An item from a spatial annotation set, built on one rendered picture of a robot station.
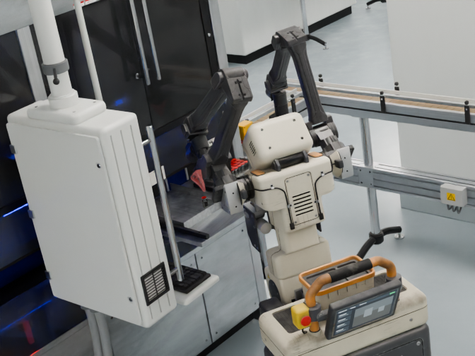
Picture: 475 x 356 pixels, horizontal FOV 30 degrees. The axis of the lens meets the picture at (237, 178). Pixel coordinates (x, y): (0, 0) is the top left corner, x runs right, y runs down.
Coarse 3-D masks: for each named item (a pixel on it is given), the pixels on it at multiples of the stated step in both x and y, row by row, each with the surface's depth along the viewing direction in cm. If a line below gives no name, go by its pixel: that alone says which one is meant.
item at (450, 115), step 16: (288, 80) 485; (320, 80) 474; (320, 96) 462; (336, 96) 457; (352, 96) 454; (368, 96) 450; (384, 96) 434; (400, 96) 432; (416, 96) 433; (432, 96) 427; (448, 96) 421; (336, 112) 459; (352, 112) 452; (368, 112) 445; (384, 112) 437; (400, 112) 432; (416, 112) 426; (432, 112) 420; (448, 112) 414; (464, 112) 406; (448, 128) 417; (464, 128) 411
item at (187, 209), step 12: (168, 192) 391; (180, 192) 389; (192, 192) 384; (204, 192) 378; (156, 204) 382; (180, 204) 378; (192, 204) 376; (216, 204) 366; (180, 216) 367; (192, 216) 365; (204, 216) 362
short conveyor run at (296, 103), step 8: (296, 88) 467; (288, 96) 469; (296, 96) 458; (272, 104) 455; (288, 104) 458; (296, 104) 455; (304, 104) 460; (256, 112) 446; (264, 112) 441; (272, 112) 450; (304, 112) 461; (248, 120) 427; (256, 120) 437; (264, 120) 441
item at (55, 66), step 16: (32, 0) 278; (48, 0) 280; (32, 16) 282; (48, 16) 281; (48, 32) 283; (48, 48) 284; (48, 64) 287; (64, 64) 288; (48, 80) 290; (64, 80) 290; (48, 96) 295; (64, 96) 290
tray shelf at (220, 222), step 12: (216, 216) 362; (228, 216) 360; (240, 216) 359; (192, 228) 356; (204, 228) 354; (216, 228) 352; (228, 228) 353; (180, 240) 351; (192, 240) 346; (204, 240) 344
